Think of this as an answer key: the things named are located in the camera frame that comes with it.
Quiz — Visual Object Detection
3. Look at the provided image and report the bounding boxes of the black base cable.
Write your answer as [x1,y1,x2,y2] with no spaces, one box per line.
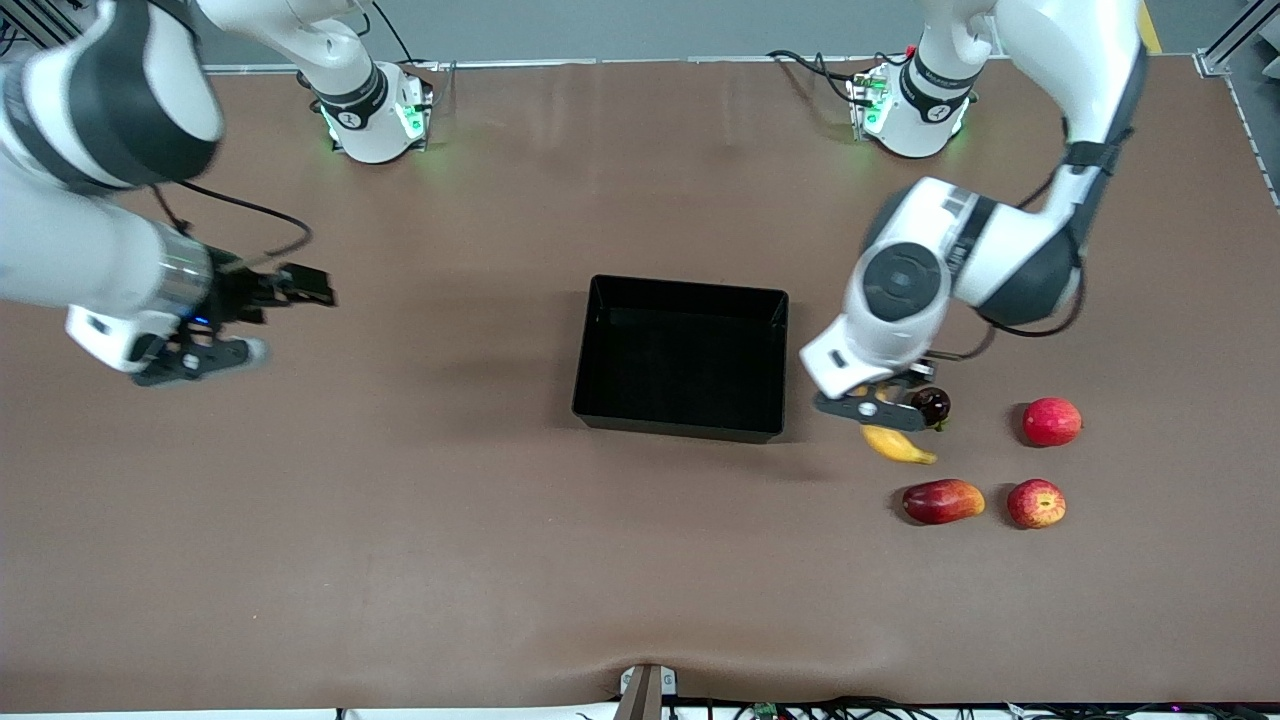
[375,0,416,66]
[768,48,863,106]

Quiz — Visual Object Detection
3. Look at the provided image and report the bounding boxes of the red yellow apple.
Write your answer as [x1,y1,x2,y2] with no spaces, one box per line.
[1007,479,1067,530]

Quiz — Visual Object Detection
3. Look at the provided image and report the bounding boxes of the black left base cable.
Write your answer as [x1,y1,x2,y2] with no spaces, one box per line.
[768,48,863,106]

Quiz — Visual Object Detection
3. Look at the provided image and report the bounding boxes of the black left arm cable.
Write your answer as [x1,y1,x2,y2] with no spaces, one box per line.
[975,125,1136,338]

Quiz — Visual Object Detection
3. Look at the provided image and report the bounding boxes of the metal camera mount clamp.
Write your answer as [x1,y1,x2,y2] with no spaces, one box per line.
[618,663,679,720]

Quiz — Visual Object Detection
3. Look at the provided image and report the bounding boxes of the aluminium table edge profile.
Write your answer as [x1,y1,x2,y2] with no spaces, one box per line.
[1195,0,1280,211]

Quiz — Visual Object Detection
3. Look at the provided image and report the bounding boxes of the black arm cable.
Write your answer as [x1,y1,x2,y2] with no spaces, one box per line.
[150,180,313,273]
[975,125,1136,338]

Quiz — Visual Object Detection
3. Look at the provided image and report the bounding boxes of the red yellow mango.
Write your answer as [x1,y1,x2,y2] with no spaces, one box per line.
[902,479,986,527]

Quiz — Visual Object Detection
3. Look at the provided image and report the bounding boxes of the dark purple mangosteen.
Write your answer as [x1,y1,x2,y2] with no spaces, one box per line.
[908,387,952,432]

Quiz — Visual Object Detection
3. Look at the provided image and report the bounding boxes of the red apple upper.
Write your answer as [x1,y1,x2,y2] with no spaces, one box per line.
[1022,397,1083,448]

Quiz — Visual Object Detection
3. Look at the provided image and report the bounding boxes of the yellow banana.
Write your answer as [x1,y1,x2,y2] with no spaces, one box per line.
[853,384,939,466]

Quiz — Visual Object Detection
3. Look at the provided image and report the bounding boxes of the brown table mat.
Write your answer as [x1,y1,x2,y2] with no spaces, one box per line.
[0,57,1280,713]

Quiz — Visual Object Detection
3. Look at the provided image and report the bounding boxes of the black plastic box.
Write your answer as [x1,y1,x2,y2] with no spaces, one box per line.
[571,275,791,444]

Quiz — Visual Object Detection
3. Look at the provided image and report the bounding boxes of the black right base cable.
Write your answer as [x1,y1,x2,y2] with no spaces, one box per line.
[375,0,416,66]

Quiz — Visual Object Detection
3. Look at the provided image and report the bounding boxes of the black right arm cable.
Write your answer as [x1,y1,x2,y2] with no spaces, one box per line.
[150,180,313,273]

